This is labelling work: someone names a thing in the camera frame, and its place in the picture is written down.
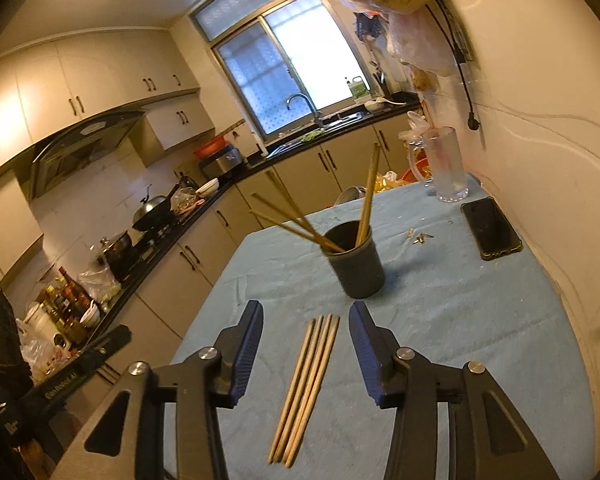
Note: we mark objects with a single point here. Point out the green detergent jug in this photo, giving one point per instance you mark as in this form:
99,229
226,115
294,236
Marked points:
359,89

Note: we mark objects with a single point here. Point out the chrome sink faucet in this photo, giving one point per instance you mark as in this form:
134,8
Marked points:
316,112

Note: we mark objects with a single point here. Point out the red plastic basin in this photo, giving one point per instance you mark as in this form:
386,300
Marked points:
211,147

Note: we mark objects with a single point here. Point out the blue wall-hung item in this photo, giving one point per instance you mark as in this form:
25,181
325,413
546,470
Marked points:
367,25

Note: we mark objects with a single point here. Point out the black gas stove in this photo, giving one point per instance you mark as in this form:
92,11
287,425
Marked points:
155,240

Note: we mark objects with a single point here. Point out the white bowl with spoon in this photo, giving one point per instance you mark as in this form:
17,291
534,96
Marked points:
375,106

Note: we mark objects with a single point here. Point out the steel kitchen sink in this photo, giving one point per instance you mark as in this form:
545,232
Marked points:
310,132

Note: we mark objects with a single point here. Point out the black range hood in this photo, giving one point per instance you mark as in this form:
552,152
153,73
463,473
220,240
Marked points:
80,150

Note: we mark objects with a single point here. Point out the white ceramic bowl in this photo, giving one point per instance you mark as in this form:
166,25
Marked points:
207,188

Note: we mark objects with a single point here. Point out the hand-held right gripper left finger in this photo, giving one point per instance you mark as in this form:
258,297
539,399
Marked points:
247,350

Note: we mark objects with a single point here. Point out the steel cooking pot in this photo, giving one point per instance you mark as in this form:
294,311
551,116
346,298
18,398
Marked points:
117,255

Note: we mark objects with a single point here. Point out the beige upper wall cabinets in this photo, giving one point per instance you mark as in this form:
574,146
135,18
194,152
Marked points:
105,75

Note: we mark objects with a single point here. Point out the small metal keys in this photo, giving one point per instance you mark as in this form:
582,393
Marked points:
420,238

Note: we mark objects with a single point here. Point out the white crumpled plastic bag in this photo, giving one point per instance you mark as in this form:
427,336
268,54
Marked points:
414,125

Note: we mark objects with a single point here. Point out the clear plastic bag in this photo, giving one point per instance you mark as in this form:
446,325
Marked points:
100,287

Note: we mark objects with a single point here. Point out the small beige wall cabinet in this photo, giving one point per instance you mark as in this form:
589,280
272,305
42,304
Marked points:
180,120

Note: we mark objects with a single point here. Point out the black kitchen countertop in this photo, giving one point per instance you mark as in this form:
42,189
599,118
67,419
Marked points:
200,212

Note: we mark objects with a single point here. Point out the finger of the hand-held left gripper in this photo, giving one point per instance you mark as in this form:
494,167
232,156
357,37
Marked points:
112,342

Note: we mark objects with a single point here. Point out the clear glass pitcher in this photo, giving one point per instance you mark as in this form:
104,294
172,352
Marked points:
447,170

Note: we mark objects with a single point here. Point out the kitchen window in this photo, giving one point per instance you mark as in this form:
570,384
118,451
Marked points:
310,50

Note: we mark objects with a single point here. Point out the beige base cabinets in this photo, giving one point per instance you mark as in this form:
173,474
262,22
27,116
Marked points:
300,175

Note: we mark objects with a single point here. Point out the dark utensil holder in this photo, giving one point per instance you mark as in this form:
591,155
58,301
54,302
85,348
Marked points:
379,80

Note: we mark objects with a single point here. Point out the cluster of condiment bottles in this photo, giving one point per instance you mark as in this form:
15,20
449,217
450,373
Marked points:
67,305

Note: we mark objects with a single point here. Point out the steel countertop appliance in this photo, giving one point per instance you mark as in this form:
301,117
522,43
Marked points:
222,162

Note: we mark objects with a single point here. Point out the white hanging plastic bag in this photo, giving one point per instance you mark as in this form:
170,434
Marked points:
420,42

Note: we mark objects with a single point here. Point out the small white mortar bowl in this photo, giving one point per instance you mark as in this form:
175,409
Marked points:
90,316

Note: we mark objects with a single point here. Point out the green dish cloth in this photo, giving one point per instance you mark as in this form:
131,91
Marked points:
312,135

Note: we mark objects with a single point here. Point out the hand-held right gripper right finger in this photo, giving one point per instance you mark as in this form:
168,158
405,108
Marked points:
367,355

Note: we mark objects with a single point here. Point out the black wok with lid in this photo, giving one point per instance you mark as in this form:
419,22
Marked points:
152,210

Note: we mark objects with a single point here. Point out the black smartphone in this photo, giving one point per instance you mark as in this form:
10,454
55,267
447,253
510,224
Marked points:
490,227

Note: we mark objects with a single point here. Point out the yellow crumpled bag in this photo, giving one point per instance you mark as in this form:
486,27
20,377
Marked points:
382,182

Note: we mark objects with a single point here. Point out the black plastic cup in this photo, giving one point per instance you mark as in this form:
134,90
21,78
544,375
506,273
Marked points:
355,275

